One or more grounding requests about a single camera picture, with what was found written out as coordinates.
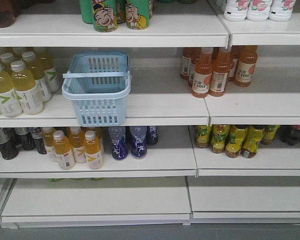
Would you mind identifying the light blue plastic basket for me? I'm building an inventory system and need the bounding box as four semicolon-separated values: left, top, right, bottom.
62;51;132;127

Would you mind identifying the blue sports drink bottle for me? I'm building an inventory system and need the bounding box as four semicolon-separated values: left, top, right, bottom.
108;126;128;161
146;125;159;146
129;126;147;159

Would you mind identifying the yellow lemon tea bottle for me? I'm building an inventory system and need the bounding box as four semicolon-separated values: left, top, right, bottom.
261;124;281;145
225;125;248;158
210;124;231;154
241;124;265;159
195;125;212;148

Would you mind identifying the orange juice bottle white label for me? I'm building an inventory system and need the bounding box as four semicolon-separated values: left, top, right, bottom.
42;127;57;162
84;130;103;170
53;130;75;170
69;126;87;164

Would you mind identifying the orange C100 drink bottle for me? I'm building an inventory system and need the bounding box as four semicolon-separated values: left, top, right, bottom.
208;47;231;97
234;45;258;87
191;47;214;98

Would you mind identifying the green cartoon drink can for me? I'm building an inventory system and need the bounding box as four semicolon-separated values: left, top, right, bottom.
125;0;150;30
92;0;118;33

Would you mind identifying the dark tea bottle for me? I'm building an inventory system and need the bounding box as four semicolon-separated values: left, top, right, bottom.
29;127;47;155
14;127;35;151
0;127;19;160

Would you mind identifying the pale yellow juice bottle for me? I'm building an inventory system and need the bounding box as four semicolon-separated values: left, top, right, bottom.
0;64;23;118
10;60;44;115
21;51;52;103

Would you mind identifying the white peach drink bottle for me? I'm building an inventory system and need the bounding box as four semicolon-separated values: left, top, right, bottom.
268;0;296;22
223;0;250;22
246;0;273;22

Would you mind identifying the plastic cola bottle red label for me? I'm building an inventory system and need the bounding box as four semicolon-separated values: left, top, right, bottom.
280;125;300;146

